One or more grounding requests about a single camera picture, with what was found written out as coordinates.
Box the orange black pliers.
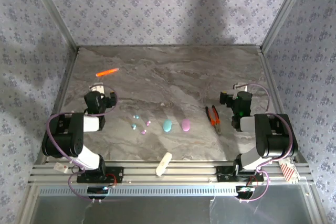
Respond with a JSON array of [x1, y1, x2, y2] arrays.
[[205, 105, 223, 136]]

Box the orange marker pen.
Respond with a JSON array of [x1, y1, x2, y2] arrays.
[[96, 67, 120, 78]]

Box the small white tag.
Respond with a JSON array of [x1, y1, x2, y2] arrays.
[[54, 163, 68, 174]]

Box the cream white plastic stick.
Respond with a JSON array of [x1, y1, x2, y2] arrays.
[[155, 152, 173, 177]]

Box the red striped white card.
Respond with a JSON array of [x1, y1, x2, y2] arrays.
[[278, 157, 300, 184]]

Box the small black circuit board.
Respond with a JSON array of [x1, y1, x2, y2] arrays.
[[87, 186, 109, 195], [235, 186, 256, 195]]

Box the grey metal sheet panel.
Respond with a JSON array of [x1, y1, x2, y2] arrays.
[[31, 194, 320, 224]]

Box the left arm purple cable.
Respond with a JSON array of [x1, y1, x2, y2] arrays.
[[46, 84, 119, 203]]

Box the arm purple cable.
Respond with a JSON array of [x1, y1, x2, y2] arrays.
[[240, 83, 294, 204], [46, 84, 119, 203]]

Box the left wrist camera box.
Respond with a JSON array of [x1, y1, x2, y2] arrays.
[[88, 84, 105, 94]]

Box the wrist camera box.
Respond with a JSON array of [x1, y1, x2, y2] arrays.
[[233, 82, 249, 92], [88, 84, 105, 94]]

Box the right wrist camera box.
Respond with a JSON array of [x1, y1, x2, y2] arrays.
[[233, 82, 249, 92]]

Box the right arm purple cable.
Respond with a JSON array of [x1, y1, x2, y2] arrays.
[[240, 83, 294, 204]]

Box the aluminium side rail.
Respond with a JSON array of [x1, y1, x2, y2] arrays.
[[258, 47, 309, 164], [31, 47, 81, 168]]

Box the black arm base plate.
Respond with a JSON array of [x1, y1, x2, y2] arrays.
[[216, 166, 265, 183], [76, 166, 124, 184]]

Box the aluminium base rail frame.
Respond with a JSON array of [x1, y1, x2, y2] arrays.
[[27, 159, 314, 187]]

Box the aluminium frame post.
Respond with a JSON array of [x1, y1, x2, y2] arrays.
[[26, 0, 81, 51], [259, 0, 314, 51]]

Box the grey slotted cable duct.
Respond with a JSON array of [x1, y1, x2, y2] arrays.
[[39, 185, 263, 196]]

